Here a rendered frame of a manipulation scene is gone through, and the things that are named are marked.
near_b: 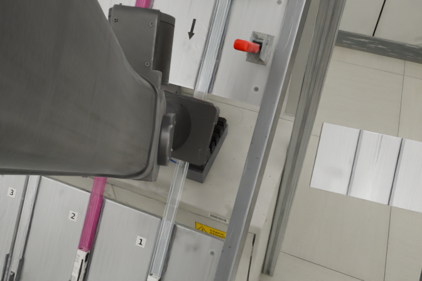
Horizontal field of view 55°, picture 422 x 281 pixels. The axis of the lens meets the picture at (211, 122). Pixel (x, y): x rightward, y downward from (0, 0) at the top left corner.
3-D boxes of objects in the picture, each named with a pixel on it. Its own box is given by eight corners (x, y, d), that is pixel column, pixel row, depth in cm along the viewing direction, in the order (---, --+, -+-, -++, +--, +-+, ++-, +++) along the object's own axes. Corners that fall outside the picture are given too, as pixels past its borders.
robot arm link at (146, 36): (32, 156, 26) (166, 170, 26) (48, -25, 25) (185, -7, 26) (83, 137, 38) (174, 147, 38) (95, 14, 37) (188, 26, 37)
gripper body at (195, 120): (138, 84, 46) (103, 79, 38) (222, 106, 43) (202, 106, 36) (125, 138, 46) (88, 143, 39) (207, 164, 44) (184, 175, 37)
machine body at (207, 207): (243, 331, 124) (261, 229, 80) (54, 253, 142) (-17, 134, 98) (292, 174, 166) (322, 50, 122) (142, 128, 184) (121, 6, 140)
